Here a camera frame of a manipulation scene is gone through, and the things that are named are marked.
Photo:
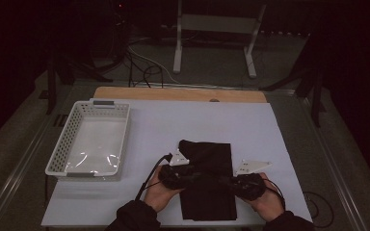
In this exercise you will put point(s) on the white table mat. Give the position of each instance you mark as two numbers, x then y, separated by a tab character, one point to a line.
189	122

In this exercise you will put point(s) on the grey metal stand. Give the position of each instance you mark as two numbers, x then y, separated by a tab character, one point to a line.
218	23

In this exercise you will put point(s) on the black pants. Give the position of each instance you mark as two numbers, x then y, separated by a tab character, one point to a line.
210	157

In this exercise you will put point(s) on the person's left hand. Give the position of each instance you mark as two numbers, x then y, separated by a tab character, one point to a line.
157	197

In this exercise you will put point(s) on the white perforated plastic basket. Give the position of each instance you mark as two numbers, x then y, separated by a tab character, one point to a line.
93	141

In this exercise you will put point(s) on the dark equipment stand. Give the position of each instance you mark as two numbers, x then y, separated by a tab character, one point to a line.
118	19

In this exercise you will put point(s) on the person's right hand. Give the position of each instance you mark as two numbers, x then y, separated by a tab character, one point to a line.
269	205

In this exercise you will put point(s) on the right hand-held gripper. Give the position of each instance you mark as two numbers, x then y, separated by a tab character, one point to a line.
247	187

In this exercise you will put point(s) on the black tripod stand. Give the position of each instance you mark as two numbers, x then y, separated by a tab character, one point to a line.
316	102
51	89

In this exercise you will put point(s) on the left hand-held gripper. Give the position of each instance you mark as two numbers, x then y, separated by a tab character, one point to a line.
176	176

